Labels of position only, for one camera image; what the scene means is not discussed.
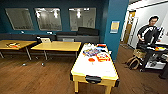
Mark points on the black sofa section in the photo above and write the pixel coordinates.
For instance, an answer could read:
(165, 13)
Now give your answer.
(88, 31)

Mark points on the small red black box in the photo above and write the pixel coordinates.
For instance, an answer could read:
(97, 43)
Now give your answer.
(101, 45)

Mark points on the grey rectangular cushion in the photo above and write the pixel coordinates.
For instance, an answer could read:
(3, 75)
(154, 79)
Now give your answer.
(68, 39)

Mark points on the red board game box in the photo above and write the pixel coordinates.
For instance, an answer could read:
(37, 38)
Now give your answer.
(103, 56)

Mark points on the yellow air hockey table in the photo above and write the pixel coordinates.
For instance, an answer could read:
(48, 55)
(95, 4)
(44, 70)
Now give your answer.
(95, 68)

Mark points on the long wooden table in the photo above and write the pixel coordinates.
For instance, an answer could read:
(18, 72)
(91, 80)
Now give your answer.
(56, 46)
(23, 43)

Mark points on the interior glass window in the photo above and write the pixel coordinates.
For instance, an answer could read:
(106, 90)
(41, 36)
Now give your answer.
(48, 18)
(19, 18)
(82, 18)

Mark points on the small white ledge device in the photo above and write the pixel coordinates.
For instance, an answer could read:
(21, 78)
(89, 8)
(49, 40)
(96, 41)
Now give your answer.
(22, 32)
(49, 32)

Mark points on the wooden door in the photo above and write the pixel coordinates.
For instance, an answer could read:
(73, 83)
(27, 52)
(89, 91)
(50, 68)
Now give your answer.
(130, 28)

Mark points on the brown backpack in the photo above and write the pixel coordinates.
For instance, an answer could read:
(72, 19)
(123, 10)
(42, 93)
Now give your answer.
(133, 62)

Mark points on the tan cardboard box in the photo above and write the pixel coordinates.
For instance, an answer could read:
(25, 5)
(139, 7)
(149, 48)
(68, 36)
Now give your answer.
(139, 53)

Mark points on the person in dark shirt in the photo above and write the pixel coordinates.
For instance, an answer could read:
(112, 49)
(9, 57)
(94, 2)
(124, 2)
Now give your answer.
(150, 31)

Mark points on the small dark orange item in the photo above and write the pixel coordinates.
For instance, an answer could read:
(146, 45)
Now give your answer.
(12, 45)

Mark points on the small orange yellow item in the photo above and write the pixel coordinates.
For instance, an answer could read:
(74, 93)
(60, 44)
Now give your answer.
(160, 48)

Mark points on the yellow framed wall poster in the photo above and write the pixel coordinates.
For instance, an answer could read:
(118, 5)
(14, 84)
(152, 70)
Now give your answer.
(115, 26)

